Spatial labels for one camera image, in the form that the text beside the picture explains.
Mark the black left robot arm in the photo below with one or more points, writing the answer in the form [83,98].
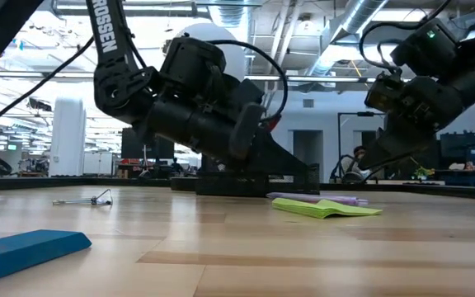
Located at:
[109,41]

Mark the white globe lamp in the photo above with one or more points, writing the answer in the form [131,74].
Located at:
[233,53]

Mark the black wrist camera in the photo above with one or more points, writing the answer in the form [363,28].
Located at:
[386,92]
[246,130]

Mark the small green plant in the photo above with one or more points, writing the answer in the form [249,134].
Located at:
[423,171]

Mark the blue storage cabinet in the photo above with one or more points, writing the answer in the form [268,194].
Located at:
[468,156]

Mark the person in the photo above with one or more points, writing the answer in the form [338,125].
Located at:
[357,158]

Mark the blue eraser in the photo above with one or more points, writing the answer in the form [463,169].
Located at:
[23,251]

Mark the purple pen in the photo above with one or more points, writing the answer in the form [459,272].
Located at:
[303,196]

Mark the black background monitor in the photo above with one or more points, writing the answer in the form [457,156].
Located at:
[167,150]

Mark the green sticky note pad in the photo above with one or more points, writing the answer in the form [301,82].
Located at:
[324,208]

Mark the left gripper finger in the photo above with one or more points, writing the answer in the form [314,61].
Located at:
[258,166]
[280,152]

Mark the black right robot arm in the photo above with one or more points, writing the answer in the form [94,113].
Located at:
[427,49]

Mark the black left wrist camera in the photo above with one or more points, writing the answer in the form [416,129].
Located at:
[246,130]

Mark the black mesh desk organizer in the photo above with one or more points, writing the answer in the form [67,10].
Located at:
[221,187]

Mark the black tube stand frame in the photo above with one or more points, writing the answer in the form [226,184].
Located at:
[365,113]

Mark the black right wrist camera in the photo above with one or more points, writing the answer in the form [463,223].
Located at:
[386,92]

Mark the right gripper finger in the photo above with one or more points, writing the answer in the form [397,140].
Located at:
[398,144]

